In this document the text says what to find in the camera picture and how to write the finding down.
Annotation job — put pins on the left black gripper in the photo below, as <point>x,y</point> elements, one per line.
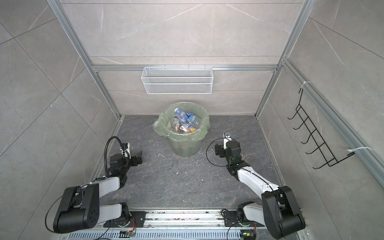
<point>134,162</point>

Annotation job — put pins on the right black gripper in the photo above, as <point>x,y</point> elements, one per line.
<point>220,150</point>

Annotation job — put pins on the clear bottle blue cap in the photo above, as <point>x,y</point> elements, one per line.
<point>183,118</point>

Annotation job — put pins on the blue label bottle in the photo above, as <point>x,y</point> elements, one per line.
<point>195,121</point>

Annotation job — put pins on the small beige label package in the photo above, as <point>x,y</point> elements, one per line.
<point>190,129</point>

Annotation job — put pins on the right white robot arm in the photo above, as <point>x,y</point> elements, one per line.
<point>279,212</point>

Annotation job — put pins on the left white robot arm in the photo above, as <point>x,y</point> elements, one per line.
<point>80,207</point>

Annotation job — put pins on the green mesh trash bin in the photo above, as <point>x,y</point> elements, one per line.
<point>185,148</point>

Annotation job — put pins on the green plastic bin liner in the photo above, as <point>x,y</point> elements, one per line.
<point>162,125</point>

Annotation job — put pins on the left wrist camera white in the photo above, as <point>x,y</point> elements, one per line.
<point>125,150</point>

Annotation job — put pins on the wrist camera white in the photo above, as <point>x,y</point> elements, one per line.
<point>227,138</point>
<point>125,150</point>

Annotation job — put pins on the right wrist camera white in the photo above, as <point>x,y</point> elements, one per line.
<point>227,138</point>

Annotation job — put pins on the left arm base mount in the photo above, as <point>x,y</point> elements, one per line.
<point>136,219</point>

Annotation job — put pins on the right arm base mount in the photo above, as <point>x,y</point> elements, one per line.
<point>231,219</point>

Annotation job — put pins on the white wire wall basket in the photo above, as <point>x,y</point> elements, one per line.
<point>178,80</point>

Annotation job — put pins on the black wire hook rack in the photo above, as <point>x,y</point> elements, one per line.
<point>315,136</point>

